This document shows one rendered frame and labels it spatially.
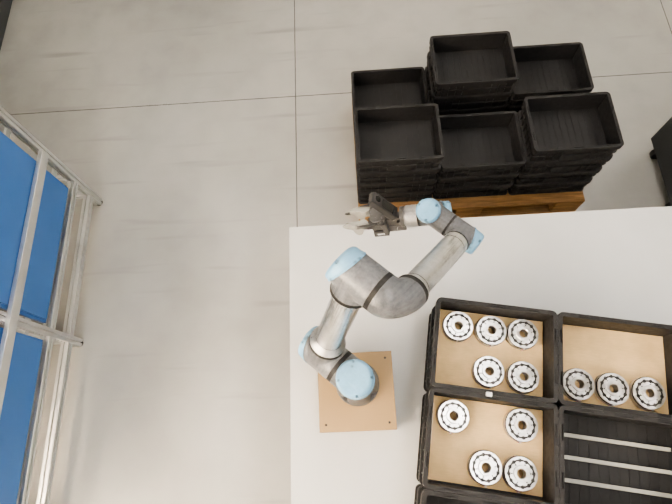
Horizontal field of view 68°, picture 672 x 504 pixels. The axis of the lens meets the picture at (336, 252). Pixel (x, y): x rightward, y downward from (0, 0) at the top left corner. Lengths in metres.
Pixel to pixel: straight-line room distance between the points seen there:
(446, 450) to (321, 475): 0.44
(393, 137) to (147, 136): 1.60
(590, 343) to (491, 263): 0.45
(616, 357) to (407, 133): 1.34
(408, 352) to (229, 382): 1.10
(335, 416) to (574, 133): 1.75
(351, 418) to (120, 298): 1.64
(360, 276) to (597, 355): 0.99
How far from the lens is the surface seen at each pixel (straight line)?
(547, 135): 2.66
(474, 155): 2.64
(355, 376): 1.57
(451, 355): 1.81
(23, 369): 2.62
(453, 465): 1.79
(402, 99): 2.92
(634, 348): 2.01
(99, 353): 2.97
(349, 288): 1.27
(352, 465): 1.90
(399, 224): 1.72
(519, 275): 2.08
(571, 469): 1.89
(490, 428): 1.81
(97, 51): 3.95
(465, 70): 2.80
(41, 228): 2.74
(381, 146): 2.49
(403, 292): 1.25
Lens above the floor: 2.59
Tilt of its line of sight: 69 degrees down
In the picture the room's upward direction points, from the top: 8 degrees counter-clockwise
